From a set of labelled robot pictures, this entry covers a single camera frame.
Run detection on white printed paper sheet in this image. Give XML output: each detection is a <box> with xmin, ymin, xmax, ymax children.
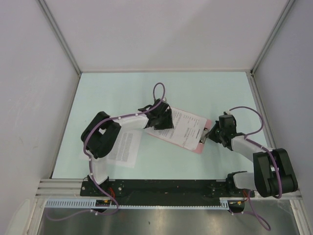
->
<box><xmin>79</xmin><ymin>131</ymin><xmax>142</xmax><ymax>169</ymax></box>

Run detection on white slotted cable duct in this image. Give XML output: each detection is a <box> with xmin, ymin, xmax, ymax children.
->
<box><xmin>44</xmin><ymin>198</ymin><xmax>230</xmax><ymax>209</ymax></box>

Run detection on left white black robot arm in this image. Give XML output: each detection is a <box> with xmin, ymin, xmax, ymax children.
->
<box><xmin>81</xmin><ymin>98</ymin><xmax>174</xmax><ymax>196</ymax></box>

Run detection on pink clipboard folder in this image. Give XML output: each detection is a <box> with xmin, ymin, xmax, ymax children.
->
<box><xmin>145</xmin><ymin>106</ymin><xmax>212</xmax><ymax>154</ymax></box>

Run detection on white printed paper sheets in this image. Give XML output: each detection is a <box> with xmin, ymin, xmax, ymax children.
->
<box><xmin>153</xmin><ymin>107</ymin><xmax>208</xmax><ymax>151</ymax></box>

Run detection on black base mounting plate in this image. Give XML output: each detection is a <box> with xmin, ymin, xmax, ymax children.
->
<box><xmin>80</xmin><ymin>179</ymin><xmax>255</xmax><ymax>206</ymax></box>

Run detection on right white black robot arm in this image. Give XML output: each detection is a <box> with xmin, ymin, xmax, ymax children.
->
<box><xmin>205</xmin><ymin>113</ymin><xmax>298</xmax><ymax>198</ymax></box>

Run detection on aluminium frame rail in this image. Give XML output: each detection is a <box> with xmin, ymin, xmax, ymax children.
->
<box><xmin>35</xmin><ymin>179</ymin><xmax>304</xmax><ymax>199</ymax></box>

